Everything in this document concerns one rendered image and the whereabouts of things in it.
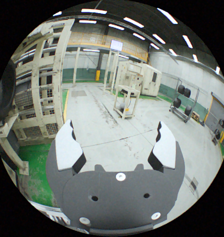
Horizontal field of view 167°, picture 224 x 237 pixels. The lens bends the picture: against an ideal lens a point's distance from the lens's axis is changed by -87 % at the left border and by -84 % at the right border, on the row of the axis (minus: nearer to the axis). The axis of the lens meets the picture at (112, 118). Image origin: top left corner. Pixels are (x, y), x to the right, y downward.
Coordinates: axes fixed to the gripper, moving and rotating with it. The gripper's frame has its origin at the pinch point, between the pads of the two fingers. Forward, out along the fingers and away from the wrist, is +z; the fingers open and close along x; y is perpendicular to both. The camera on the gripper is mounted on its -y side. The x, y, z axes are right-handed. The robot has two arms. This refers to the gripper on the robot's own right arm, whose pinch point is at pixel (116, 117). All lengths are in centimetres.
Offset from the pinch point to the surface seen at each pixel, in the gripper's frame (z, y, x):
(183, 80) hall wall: 724, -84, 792
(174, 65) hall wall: 877, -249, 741
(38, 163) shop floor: 15, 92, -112
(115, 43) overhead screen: 391, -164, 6
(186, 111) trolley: 244, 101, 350
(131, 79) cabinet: 414, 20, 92
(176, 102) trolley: 317, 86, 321
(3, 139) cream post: -10, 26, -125
